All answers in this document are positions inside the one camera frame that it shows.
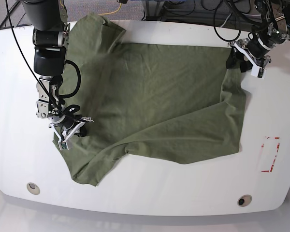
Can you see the left table cable grommet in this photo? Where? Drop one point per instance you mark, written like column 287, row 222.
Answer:
column 33, row 188

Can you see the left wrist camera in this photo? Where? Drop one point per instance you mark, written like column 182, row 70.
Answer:
column 262, row 73

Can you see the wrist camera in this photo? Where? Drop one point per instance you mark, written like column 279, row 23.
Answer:
column 63, row 145
column 262, row 73

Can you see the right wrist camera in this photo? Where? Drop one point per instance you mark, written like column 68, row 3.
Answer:
column 63, row 145

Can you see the red tape rectangle marking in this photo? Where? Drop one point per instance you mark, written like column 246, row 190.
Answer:
column 269, row 151

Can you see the table cable grommet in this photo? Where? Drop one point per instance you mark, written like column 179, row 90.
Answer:
column 244, row 200
column 33, row 188

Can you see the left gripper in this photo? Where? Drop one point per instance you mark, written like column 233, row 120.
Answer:
column 248, row 54

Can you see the green t-shirt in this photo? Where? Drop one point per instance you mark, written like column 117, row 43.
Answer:
column 175, row 103

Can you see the right table cable grommet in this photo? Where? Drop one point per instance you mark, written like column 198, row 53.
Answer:
column 244, row 200

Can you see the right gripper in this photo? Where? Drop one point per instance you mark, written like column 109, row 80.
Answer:
column 65, row 128

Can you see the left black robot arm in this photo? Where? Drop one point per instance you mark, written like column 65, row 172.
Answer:
column 272, row 29

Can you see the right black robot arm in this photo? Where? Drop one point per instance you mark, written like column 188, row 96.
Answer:
column 51, row 39

